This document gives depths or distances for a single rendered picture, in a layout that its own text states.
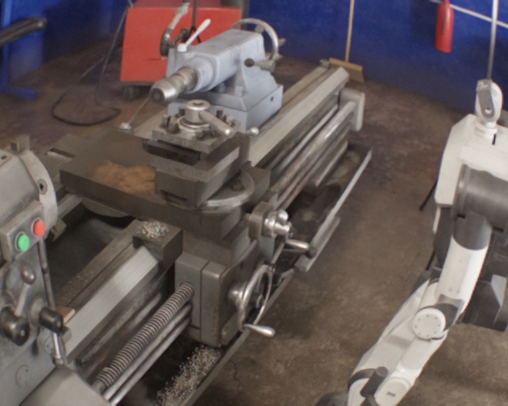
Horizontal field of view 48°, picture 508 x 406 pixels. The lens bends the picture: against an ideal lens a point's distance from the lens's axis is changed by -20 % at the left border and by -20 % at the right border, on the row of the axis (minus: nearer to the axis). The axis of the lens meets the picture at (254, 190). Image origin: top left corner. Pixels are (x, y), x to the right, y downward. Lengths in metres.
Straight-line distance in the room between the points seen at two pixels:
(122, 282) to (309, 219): 1.31
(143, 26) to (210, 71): 2.56
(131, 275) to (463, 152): 0.88
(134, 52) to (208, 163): 3.17
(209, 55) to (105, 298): 0.97
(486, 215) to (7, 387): 1.00
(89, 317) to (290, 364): 1.29
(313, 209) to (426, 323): 1.67
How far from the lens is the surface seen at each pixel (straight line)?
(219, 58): 2.20
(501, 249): 1.36
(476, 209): 1.14
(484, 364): 2.84
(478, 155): 1.26
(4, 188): 1.10
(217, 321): 1.85
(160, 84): 2.02
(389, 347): 1.63
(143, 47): 4.77
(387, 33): 5.74
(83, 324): 1.51
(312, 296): 3.03
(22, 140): 1.46
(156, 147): 1.71
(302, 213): 2.83
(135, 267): 1.69
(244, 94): 2.34
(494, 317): 1.51
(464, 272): 1.21
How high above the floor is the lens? 1.83
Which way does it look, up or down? 29 degrees down
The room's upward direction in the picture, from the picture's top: 6 degrees clockwise
